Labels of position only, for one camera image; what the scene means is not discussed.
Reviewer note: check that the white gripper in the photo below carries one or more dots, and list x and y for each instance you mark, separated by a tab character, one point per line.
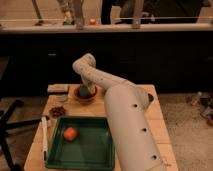
90	85

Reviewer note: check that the green sponge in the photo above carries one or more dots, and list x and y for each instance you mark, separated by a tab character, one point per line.
83	91

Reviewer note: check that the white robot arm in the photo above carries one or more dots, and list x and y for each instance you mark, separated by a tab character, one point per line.
125	104

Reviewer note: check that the wooden block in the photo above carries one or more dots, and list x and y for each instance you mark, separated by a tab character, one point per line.
58	88

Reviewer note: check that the small brown dish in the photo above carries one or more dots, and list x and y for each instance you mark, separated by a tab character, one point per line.
57	111

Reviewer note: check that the orange ball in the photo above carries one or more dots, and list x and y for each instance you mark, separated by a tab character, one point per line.
70	134

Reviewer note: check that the white marker pen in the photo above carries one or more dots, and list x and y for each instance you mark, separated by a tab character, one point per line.
44	131

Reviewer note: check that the green plastic tray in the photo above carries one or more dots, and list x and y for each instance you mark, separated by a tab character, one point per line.
91	150

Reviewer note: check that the black chair base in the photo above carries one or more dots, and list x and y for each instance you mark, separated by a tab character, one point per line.
5	126

